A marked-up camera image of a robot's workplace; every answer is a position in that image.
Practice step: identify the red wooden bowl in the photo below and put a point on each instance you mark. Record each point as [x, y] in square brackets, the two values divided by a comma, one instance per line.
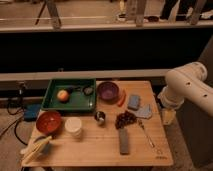
[48, 122]

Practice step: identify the black handled brush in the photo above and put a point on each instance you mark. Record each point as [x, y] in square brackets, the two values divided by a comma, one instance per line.
[86, 90]

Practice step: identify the orange carrot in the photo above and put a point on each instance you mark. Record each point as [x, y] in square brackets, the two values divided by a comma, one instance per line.
[121, 98]

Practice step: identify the green plastic tray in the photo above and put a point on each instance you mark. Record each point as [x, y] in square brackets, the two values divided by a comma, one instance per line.
[77, 102]

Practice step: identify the small metal cup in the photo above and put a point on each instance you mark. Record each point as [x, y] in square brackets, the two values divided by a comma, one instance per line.
[100, 118]

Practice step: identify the purple bowl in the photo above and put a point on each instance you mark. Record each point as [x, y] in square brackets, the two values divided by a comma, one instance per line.
[107, 90]

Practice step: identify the bunch of dark grapes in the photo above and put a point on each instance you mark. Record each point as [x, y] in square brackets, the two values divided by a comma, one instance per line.
[125, 119]

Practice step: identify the wooden table board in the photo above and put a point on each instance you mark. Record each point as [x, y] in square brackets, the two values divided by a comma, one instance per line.
[99, 146]

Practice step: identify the blue sponge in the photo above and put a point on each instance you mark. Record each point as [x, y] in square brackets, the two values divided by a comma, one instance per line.
[134, 102]

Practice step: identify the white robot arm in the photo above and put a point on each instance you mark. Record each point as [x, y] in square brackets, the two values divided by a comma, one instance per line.
[185, 83]

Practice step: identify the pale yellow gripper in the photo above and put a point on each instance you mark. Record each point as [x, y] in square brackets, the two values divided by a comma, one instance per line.
[168, 116]

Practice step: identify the peach apple fruit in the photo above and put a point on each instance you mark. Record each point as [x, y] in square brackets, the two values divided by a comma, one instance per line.
[63, 95]

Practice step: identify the white plastic cup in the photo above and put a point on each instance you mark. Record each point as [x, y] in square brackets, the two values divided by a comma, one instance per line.
[74, 126]

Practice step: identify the blue box on floor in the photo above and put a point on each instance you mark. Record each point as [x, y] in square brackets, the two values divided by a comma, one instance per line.
[31, 112]

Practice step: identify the grey sharpening block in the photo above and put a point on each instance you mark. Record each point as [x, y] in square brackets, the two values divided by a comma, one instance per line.
[123, 142]

